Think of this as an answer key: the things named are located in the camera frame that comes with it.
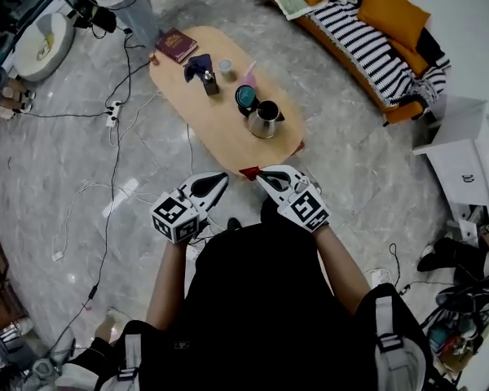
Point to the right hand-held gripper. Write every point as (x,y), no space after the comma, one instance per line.
(307,210)

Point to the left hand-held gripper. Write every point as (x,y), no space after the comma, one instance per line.
(175,218)

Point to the small red packet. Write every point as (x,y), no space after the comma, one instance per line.
(250,172)

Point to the steel electric kettle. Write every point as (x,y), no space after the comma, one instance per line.
(263,126)

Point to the person's right forearm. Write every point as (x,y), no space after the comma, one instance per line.
(342,267)

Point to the person's left forearm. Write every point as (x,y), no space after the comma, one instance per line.
(171,283)

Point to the oval wooden coffee table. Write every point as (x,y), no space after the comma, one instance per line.
(212,128)

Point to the person's left black shoe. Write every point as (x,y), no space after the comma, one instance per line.
(233,223)

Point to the pink cup with straw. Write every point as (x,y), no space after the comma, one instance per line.
(249,77)

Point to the person's black clothing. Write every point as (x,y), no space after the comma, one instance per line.
(265,308)

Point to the white cup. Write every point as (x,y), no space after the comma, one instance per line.
(225,67)

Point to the dark blue cloth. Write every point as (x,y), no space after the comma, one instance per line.
(197,65)

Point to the white power strip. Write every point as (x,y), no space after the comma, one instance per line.
(113,113)
(377,277)

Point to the orange sofa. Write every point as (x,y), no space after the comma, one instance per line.
(403,114)

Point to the small red bottle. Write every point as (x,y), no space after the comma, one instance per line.
(154,58)

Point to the maroon book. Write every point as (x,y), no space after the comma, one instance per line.
(176,45)

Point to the black and white striped blanket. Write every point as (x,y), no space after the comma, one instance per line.
(371,51)

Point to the white cabinet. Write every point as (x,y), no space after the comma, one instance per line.
(456,169)

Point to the black office chair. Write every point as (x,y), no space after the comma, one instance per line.
(472,293)

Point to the round white pet bed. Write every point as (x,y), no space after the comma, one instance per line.
(42,47)

